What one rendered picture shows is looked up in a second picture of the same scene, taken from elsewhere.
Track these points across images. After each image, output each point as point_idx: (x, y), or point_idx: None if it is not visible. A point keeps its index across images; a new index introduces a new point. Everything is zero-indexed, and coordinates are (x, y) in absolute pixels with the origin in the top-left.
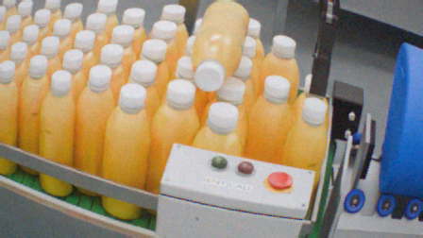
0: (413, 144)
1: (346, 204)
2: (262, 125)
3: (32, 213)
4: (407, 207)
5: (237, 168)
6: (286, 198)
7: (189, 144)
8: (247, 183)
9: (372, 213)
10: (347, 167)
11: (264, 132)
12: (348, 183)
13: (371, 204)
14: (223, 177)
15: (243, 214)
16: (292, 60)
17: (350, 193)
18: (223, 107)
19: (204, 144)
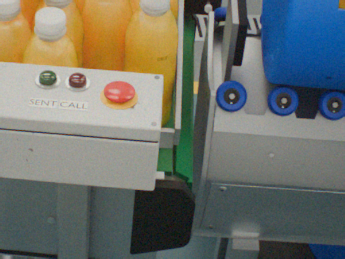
0: (312, 25)
1: (221, 100)
2: (98, 20)
3: None
4: (321, 103)
5: (68, 82)
6: (130, 116)
7: (21, 53)
8: (81, 100)
9: (263, 110)
10: (214, 48)
11: (101, 27)
12: (219, 69)
13: (259, 96)
14: (53, 95)
15: (81, 139)
16: None
17: (223, 86)
18: (48, 12)
19: (34, 54)
